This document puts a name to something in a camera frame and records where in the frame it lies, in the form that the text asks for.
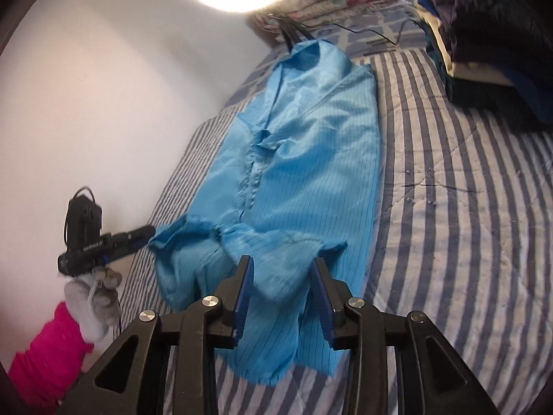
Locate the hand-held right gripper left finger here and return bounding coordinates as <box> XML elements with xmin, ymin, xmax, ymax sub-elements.
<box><xmin>54</xmin><ymin>255</ymin><xmax>255</xmax><ymax>415</ymax></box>

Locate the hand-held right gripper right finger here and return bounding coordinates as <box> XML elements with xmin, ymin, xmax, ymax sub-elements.
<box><xmin>311</xmin><ymin>257</ymin><xmax>502</xmax><ymax>415</ymax></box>

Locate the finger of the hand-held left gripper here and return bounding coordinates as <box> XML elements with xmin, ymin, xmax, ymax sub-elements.
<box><xmin>107</xmin><ymin>238</ymin><xmax>150</xmax><ymax>262</ymax></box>
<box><xmin>112</xmin><ymin>224</ymin><xmax>156</xmax><ymax>245</ymax></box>

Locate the blue striped work shirt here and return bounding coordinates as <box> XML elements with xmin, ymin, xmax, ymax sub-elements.
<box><xmin>149</xmin><ymin>39</ymin><xmax>387</xmax><ymax>387</ymax></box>

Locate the person's left hand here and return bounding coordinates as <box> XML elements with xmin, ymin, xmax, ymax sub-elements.
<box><xmin>64</xmin><ymin>266</ymin><xmax>124</xmax><ymax>347</ymax></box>

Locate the striped blanket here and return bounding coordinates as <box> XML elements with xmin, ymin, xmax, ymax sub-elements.
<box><xmin>116</xmin><ymin>47</ymin><xmax>553</xmax><ymax>415</ymax></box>

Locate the black tripod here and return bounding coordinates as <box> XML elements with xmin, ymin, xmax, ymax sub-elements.
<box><xmin>279</xmin><ymin>15</ymin><xmax>320</xmax><ymax>53</ymax></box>

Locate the blue patterned bed sheet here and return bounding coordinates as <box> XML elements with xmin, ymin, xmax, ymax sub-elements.
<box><xmin>255</xmin><ymin>0</ymin><xmax>433</xmax><ymax>59</ymax></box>

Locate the folded dark blue garment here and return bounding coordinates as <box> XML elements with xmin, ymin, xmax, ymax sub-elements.
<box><xmin>425</xmin><ymin>30</ymin><xmax>553</xmax><ymax>122</ymax></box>

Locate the folded black jacket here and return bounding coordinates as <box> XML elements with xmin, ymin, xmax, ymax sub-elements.
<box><xmin>412</xmin><ymin>0</ymin><xmax>553</xmax><ymax>135</ymax></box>

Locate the thin black cable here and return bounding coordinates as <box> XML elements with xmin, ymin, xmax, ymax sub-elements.
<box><xmin>320</xmin><ymin>17</ymin><xmax>428</xmax><ymax>47</ymax></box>

